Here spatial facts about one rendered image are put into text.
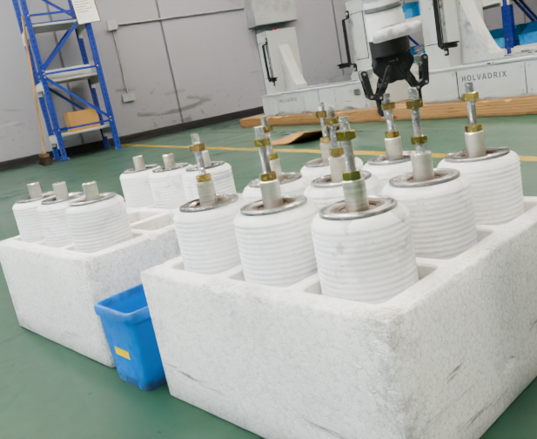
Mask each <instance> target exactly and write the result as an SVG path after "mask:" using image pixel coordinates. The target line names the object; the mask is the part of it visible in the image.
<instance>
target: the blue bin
mask: <svg viewBox="0 0 537 439"><path fill-rule="evenodd" d="M94 309H95V312H96V314H97V315H98V316H99V317H100V320H101V322H102V325H103V328H104V332H105V335H106V338H107V341H108V343H109V347H110V350H111V354H112V357H113V360H114V362H115V365H116V368H117V372H118V376H119V377H120V379H122V380H124V381H126V382H129V383H130V384H132V385H134V386H136V387H138V388H141V389H142V390H144V391H152V390H154V389H157V388H159V387H161V386H163V385H165V384H166V383H167V380H166V376H165V372H164V366H163V363H162V359H161V355H160V352H159V348H158V342H157V338H156V335H155V331H154V327H153V324H152V320H151V314H150V310H149V307H148V303H147V299H146V296H145V292H144V286H143V283H141V284H138V285H136V286H135V287H131V288H128V289H126V290H124V291H122V292H120V293H117V294H113V295H112V296H110V297H107V298H105V299H102V300H100V301H98V302H96V303H95V305H94Z"/></svg>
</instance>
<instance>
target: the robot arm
mask: <svg viewBox="0 0 537 439"><path fill-rule="evenodd" d="M362 3H363V9H364V13H365V20H366V34H367V38H368V43H369V47H370V52H371V57H372V61H373V62H372V66H371V68H369V69H366V70H364V71H359V73H358V74H359V79H360V83H361V85H362V88H363V91H364V93H365V96H366V98H367V99H369V100H375V101H376V104H377V108H378V113H379V115H380V116H381V117H382V118H383V119H386V111H382V110H381V104H384V99H383V97H384V96H383V94H384V93H386V89H387V86H388V84H391V83H394V82H395V81H397V80H404V79H405V80H406V81H407V83H408V84H409V85H410V86H411V87H417V88H416V89H417V93H418V95H417V96H418V98H422V95H421V88H422V87H423V86H424V85H426V84H428V83H429V70H428V55H427V54H424V53H420V54H419V55H415V56H413V54H412V53H411V52H410V45H409V40H408V35H409V34H413V33H415V32H419V31H422V28H421V22H420V21H419V20H415V21H412V22H408V23H406V20H405V16H404V13H403V10H402V7H401V1H400V0H362ZM413 61H415V63H416V65H418V66H419V80H418V81H417V80H416V77H415V76H414V75H413V74H412V73H411V71H410V69H411V67H412V65H413ZM372 73H374V74H375V75H376V76H377V77H379V78H378V82H377V89H376V92H375V93H373V89H372V87H371V84H370V79H371V78H372ZM380 81H381V82H380Z"/></svg>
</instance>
